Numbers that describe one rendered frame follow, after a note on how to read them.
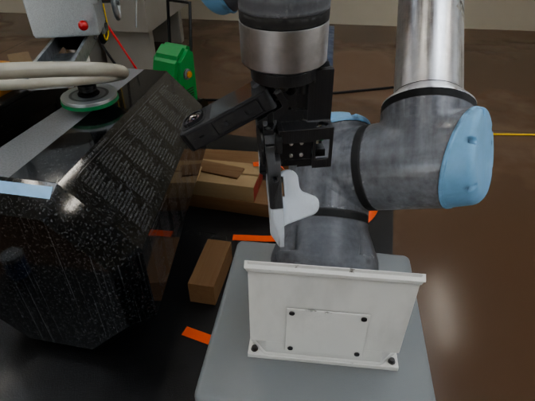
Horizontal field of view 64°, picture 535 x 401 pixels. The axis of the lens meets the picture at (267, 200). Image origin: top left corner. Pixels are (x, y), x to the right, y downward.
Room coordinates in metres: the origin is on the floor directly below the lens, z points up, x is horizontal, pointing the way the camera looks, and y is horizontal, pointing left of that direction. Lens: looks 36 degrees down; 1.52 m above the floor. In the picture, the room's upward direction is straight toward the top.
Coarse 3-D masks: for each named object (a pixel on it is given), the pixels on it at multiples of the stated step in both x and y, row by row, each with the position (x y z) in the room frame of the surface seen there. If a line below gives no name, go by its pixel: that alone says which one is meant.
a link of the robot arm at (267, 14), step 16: (240, 0) 0.43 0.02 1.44; (256, 0) 0.41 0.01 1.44; (272, 0) 0.40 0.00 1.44; (288, 0) 0.40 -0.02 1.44; (304, 0) 0.41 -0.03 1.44; (320, 0) 0.42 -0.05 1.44; (240, 16) 0.43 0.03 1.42; (256, 16) 0.41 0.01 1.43; (272, 16) 0.41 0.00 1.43; (288, 16) 0.40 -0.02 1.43; (304, 16) 0.41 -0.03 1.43; (320, 16) 0.42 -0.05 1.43
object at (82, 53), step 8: (104, 24) 1.82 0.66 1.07; (56, 40) 1.55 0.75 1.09; (88, 40) 1.56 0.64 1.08; (48, 48) 1.43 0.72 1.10; (56, 48) 1.52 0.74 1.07; (80, 48) 1.42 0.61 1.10; (88, 48) 1.53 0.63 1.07; (40, 56) 1.32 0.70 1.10; (48, 56) 1.40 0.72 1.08; (56, 56) 1.47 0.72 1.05; (64, 56) 1.47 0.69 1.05; (72, 56) 1.47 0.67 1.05; (80, 56) 1.37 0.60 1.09; (40, 88) 1.17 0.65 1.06; (48, 88) 1.17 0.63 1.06; (56, 88) 1.17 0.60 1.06
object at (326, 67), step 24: (312, 72) 0.43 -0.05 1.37; (288, 96) 0.44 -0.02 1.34; (312, 96) 0.44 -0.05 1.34; (264, 120) 0.43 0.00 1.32; (288, 120) 0.44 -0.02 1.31; (312, 120) 0.44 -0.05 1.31; (264, 144) 0.41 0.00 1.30; (288, 144) 0.43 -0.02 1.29; (312, 144) 0.44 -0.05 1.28; (264, 168) 0.44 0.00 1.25
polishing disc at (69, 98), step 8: (72, 88) 1.67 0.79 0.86; (104, 88) 1.67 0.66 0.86; (112, 88) 1.67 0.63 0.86; (64, 96) 1.59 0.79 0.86; (72, 96) 1.59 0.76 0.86; (96, 96) 1.59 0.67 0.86; (104, 96) 1.59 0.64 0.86; (112, 96) 1.59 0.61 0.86; (64, 104) 1.53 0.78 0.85; (72, 104) 1.52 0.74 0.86; (80, 104) 1.51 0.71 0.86; (88, 104) 1.52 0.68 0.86; (96, 104) 1.53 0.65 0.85
